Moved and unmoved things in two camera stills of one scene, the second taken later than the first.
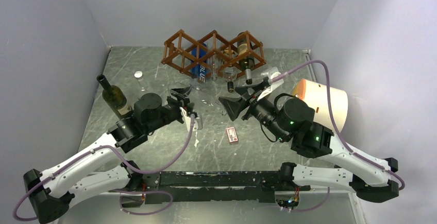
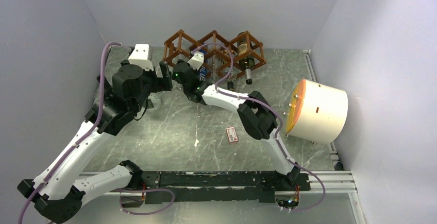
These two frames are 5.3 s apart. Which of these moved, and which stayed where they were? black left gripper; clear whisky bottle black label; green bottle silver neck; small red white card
Moved: black left gripper
Stayed: green bottle silver neck; small red white card; clear whisky bottle black label
